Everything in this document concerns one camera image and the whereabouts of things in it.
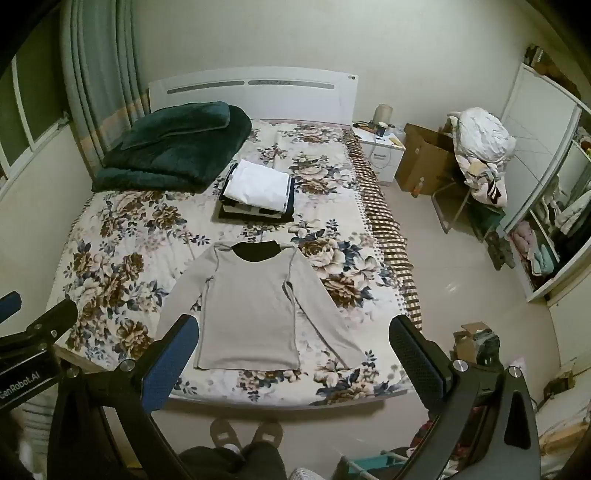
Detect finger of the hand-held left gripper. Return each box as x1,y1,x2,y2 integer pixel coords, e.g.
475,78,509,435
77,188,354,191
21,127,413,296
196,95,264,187
0,298,79,354
0,291,23,326

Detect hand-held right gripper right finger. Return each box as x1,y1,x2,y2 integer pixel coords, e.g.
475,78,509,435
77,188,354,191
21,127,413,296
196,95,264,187
389,315,542,480

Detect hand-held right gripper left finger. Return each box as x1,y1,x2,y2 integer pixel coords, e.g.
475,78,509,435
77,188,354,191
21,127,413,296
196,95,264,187
46,315,200,480

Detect grey long-sleeve shirt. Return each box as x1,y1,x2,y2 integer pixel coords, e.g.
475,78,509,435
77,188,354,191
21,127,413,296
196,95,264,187
156,239,368,371

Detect dark folded clothes stack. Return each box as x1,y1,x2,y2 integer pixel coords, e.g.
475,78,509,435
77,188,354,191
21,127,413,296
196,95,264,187
217,162,296,225

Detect pile of clothes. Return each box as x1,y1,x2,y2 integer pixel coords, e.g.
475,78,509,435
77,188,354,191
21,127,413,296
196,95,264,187
457,152,509,206

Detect small open cardboard box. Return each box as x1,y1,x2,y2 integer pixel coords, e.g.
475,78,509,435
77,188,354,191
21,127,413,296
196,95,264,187
452,322,502,366

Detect grey slipper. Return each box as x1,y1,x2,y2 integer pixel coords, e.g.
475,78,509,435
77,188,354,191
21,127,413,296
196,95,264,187
210,418,243,455
252,420,284,449

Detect floral bedsheet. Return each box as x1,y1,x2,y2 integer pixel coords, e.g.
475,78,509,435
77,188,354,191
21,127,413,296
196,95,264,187
48,117,424,411

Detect person's dark trouser legs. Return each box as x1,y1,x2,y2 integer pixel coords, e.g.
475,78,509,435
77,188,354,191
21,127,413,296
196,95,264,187
178,440,290,480

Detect dark patterned slippers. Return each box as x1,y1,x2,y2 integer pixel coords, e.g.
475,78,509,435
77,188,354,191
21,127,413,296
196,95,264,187
487,231,516,271

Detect teal folded towel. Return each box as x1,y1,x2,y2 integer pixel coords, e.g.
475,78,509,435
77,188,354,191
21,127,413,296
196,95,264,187
530,244,557,277

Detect pink folded cloth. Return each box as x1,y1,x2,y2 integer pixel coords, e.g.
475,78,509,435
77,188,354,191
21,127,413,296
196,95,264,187
509,222,539,254

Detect white framed window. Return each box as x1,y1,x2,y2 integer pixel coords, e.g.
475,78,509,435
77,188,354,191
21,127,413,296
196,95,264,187
0,28,71,185

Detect large cardboard box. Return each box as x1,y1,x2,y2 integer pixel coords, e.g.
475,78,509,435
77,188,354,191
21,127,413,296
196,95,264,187
394,123,459,197

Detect white folded garment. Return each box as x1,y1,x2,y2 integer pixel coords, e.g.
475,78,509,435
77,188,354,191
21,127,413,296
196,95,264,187
226,160,291,213

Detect white nightstand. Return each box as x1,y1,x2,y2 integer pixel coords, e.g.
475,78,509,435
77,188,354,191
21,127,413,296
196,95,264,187
352,121,407,186

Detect dark green plush blanket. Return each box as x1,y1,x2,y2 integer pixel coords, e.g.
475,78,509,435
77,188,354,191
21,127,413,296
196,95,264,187
91,102,253,193

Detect white hanging jacket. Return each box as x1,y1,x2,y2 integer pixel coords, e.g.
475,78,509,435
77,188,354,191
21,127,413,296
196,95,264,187
556,187,591,234

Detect white crumpled bundle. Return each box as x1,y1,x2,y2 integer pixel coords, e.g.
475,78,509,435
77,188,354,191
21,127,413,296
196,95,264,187
455,107,517,163

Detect green curtain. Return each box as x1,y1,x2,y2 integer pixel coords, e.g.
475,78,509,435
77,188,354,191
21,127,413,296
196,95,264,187
59,0,151,175

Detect white wardrobe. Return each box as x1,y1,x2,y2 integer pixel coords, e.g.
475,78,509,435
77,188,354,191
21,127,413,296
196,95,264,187
500,62,591,304

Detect white bed headboard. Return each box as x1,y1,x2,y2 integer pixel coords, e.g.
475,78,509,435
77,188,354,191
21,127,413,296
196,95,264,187
148,67,359,126

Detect metal frame chair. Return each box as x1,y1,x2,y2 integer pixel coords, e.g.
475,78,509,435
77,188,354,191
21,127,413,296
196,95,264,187
431,179,505,241

